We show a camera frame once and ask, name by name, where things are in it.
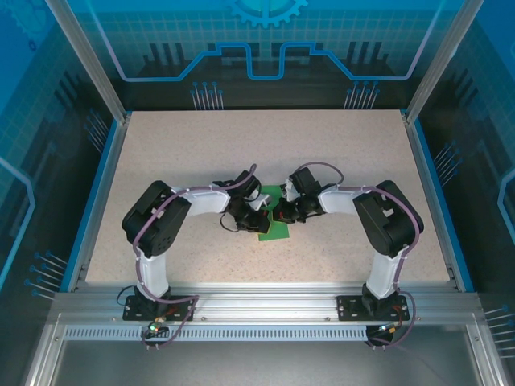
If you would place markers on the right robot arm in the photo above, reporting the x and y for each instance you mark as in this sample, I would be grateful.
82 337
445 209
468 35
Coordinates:
388 225

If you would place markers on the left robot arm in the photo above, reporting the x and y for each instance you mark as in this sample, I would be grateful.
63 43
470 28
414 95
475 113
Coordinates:
157 217

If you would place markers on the blue table edge strip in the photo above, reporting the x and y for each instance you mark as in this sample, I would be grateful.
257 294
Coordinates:
439 201
93 201

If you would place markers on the small connector with green light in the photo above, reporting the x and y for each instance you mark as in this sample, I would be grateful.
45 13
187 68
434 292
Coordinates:
155 327

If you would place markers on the blue gear print backdrop panel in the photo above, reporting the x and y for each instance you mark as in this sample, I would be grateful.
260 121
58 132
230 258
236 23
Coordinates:
261 24

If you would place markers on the blue circuit print side panel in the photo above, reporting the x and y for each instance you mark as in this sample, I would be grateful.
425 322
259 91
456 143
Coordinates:
483 120
32 120

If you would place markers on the wide aluminium base rail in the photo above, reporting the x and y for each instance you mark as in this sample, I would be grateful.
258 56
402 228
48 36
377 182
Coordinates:
261 305

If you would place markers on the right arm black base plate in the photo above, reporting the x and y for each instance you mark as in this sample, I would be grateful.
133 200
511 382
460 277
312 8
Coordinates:
348 309

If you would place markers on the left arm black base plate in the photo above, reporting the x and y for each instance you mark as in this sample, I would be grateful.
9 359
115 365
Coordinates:
185 310

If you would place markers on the aluminium table side rail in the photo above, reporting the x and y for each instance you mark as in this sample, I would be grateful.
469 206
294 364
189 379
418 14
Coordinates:
104 201
430 201

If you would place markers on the aluminium frame post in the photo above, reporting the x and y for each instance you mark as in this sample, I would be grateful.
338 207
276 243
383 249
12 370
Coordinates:
92 68
438 68

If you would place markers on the aluminium tray frame rail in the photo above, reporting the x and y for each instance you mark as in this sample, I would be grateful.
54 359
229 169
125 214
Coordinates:
42 358
489 358

